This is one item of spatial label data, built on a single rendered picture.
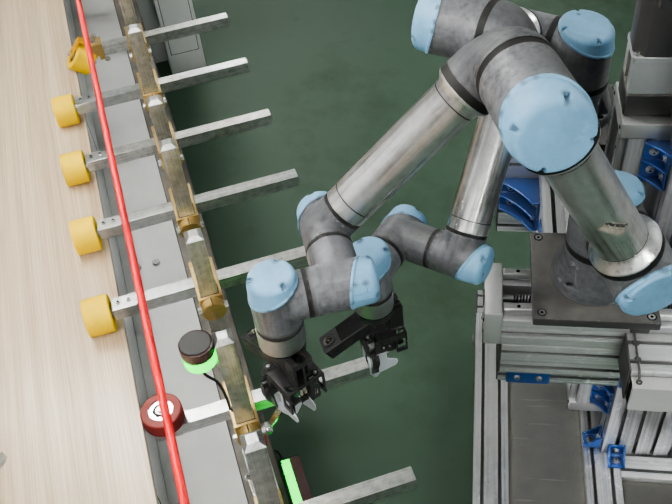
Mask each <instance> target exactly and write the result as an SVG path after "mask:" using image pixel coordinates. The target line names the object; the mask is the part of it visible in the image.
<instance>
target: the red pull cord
mask: <svg viewBox="0 0 672 504"><path fill-rule="evenodd" d="M76 5H77V10H78V15H79V20H80V25H81V29H82V34H83V39H84V44H85V49H86V54H87V58H88V63H89V68H90V73H91V78H92V82H93V87H94V92H95V97H96V102H97V107H98V111H99V116H100V121H101V126H102V131H103V136H104V140H105V145H106V150H107V155H108V160H109V165H110V169H111V174H112V179H113V184H114V189H115V194H116V198H117V203H118V208H119V213H120V218H121V223H122V227H123V232H124V237H125V242H126V247H127V252H128V256H129V261H130V266H131V271H132V276H133V281H134V285H135V290H136V295H137V300H138V305H139V310H140V314H141V319H142V324H143V329H144V334H145V339H146V343H147V348H148V353H149V358H150V363H151V367H152V372H153V377H154V382H155V387H156V392H157V396H158V401H159V406H160V411H161V416H162V421H163V425H164V430H165V435H166V440H167V445H168V450H169V454H170V459H171V464H172V469H173V474H174V479H175V483H176V488H177V493H178V498H179V503H180V504H190V502H189V497H188V492H187V488H186V483H185V479H184V474H183V469H182V465H181V460H180V455H179V451H178V446H177V442H176V437H175V432H174V428H173V423H172V418H171V414H170V409H169V405H168V400H167V395H166V391H165V386H164V381H163V377H162V372H161V368H160V363H159V358H158V354H157V349H156V344H155V340H154V335H153V331H152V326H151V321H150V317H149V312H148V307H147V303H146V298H145V294H144V289H143V284H142V280H141V275H140V270H139V266H138V261H137V257H136V252H135V247H134V243H133V238H132V233H131V229H130V224H129V220H128V215H127V210H126V206H125V201H124V196H123V192H122V187H121V182H120V178H119V173H118V169H117V164H116V159H115V155H114V150H113V145H112V141H111V136H110V132H109V127H108V122H107V118H106V113H105V108H104V104H103V99H102V95H101V90H100V85H99V81H98V76H97V71H96V67H95V62H94V58H93V53H92V48H91V44H90V39H89V34H88V30H87V25H86V21H85V16H84V11H83V7H82V2H81V0H76Z"/></svg>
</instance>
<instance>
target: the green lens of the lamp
mask: <svg viewBox="0 0 672 504"><path fill-rule="evenodd" d="M182 361H183V360H182ZM216 362H217V354H216V350H215V352H214V354H213V356H212V357H211V359H210V360H208V361H207V362H206V363H204V364H201V365H190V364H187V363H185V362H184V361H183V364H184V367H185V368H186V370H187V371H189V372H191V373H194V374H201V373H205V372H207V371H209V370H211V369H212V368H213V367H214V366H215V364H216Z"/></svg>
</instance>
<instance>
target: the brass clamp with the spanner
mask: <svg viewBox="0 0 672 504"><path fill-rule="evenodd" d="M244 380H245V384H246V387H247V391H248V395H249V399H250V403H251V406H252V410H253V414H254V419H251V420H248V421H245V422H242V423H238V424H237V422H236V419H235V415H234V412H231V411H230V410H229V412H230V415H231V419H232V423H233V426H234V430H235V433H236V434H235V435H233V438H234V441H235V442H236V441H238V444H239V445H240V446H242V445H241V441H240V438H239V436H240V435H243V434H246V433H249V432H252V431H256V430H259V429H261V425H260V421H259V417H258V414H257V411H256V407H255V404H254V401H253V397H252V394H251V391H250V388H249V384H248V381H247V378H246V375H244ZM222 386H223V388H224V390H225V392H226V394H227V396H228V399H229V401H230V398H229V395H228V391H227V388H226V384H225V381H224V382H222ZM261 430H262V429H261Z"/></svg>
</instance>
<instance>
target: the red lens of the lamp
mask: <svg viewBox="0 0 672 504"><path fill-rule="evenodd" d="M192 331H204V330H192ZM192 331H189V332H192ZM189 332H187V333H189ZM204 332H205V333H207V334H209V333H208V332H206V331H204ZM187 333H186V334H187ZM186 334H184V335H183V336H185V335H186ZM183 336H182V337H183ZM209 336H210V339H211V345H210V347H209V349H208V350H206V351H205V352H204V353H202V354H201V355H198V356H187V355H185V354H184V353H182V352H181V350H180V346H179V345H180V340H181V339H182V337H181V338H180V340H179V342H178V349H179V352H180V355H181V358H182V360H183V361H184V362H185V363H187V364H190V365H200V364H203V363H205V362H207V361H208V360H210V359H211V357H212V356H213V354H214V352H215V347H214V343H213V339H212V337H211V335H210V334H209Z"/></svg>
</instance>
